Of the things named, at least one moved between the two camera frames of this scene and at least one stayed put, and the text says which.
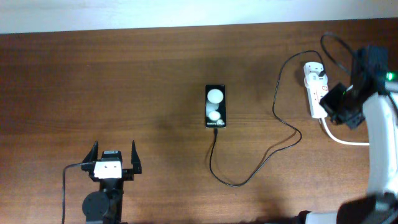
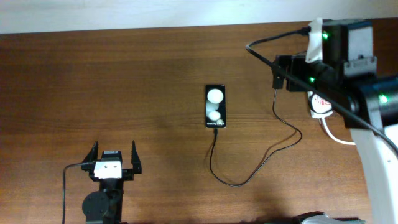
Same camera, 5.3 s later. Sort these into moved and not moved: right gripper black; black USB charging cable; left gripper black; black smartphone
Moved: right gripper black
Not moved: black smartphone; left gripper black; black USB charging cable
